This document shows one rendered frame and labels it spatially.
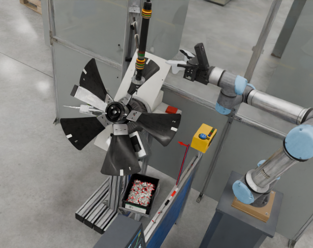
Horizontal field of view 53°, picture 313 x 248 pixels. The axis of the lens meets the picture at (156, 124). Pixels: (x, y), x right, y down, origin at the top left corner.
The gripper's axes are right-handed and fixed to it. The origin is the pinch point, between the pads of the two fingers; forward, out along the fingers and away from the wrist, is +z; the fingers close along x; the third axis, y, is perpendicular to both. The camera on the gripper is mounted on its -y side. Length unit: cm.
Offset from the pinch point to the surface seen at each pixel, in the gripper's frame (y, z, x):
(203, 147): 63, -24, 21
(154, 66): 20.2, 15.6, 16.6
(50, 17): 49, 141, 70
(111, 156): 63, 16, -19
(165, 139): 46.4, -7.5, -4.5
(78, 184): 166, 71, 17
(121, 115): 43.7, 20.2, -5.6
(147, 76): 24.8, 16.6, 12.1
